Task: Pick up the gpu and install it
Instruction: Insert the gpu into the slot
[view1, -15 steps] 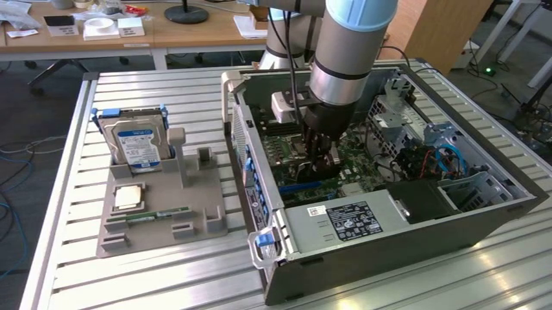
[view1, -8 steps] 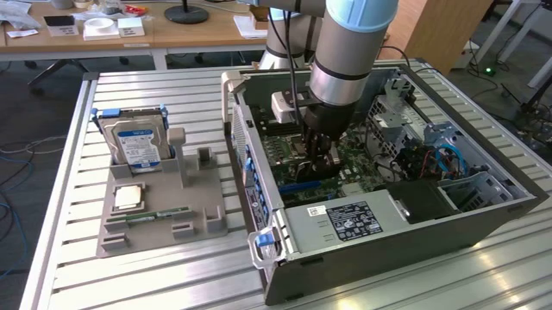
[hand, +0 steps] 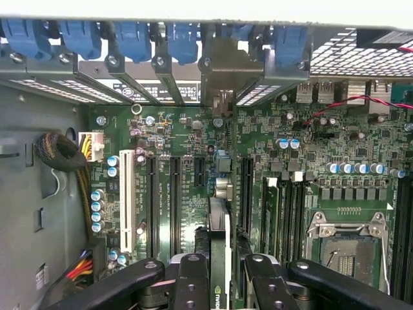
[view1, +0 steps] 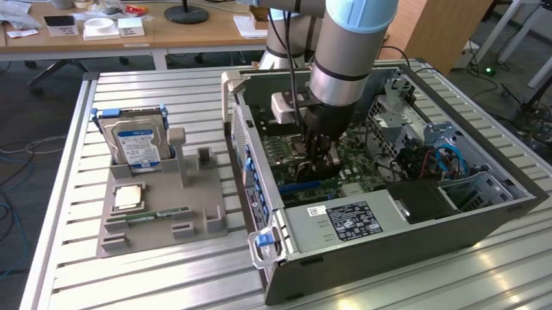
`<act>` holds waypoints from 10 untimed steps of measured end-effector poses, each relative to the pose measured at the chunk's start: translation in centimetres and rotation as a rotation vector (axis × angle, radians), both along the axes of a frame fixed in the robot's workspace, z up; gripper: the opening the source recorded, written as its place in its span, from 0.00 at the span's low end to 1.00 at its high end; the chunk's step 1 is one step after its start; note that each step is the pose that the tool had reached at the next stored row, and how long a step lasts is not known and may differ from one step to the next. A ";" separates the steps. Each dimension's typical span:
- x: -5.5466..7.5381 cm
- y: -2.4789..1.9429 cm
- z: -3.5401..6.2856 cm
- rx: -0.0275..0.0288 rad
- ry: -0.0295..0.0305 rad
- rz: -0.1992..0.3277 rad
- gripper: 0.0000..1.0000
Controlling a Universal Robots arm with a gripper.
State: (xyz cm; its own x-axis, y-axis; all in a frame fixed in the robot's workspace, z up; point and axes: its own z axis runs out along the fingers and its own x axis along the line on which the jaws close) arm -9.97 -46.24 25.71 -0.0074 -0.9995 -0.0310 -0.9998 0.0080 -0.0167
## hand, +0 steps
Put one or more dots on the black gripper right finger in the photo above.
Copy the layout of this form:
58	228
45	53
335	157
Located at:
267	284

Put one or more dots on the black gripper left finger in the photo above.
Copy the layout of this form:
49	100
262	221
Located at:
190	284

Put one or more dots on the black long expansion slot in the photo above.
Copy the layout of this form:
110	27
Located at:
175	206
246	193
153	206

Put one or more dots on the CPU socket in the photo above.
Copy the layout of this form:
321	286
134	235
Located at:
348	258

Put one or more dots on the white expansion slot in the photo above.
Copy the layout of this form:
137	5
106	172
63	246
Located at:
126	200

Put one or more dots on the black short expansion slot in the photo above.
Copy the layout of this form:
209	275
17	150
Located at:
200	172

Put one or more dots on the metal locking lever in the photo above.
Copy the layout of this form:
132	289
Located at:
385	264

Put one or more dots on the white power connector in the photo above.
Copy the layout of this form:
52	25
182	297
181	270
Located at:
93	145

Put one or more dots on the green motherboard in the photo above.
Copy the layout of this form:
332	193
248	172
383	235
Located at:
355	139

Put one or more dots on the blue slot retainer clip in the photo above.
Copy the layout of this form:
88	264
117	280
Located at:
290	45
26	38
134	42
80	40
182	43

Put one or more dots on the dark grey PC case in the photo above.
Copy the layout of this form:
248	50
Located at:
48	69

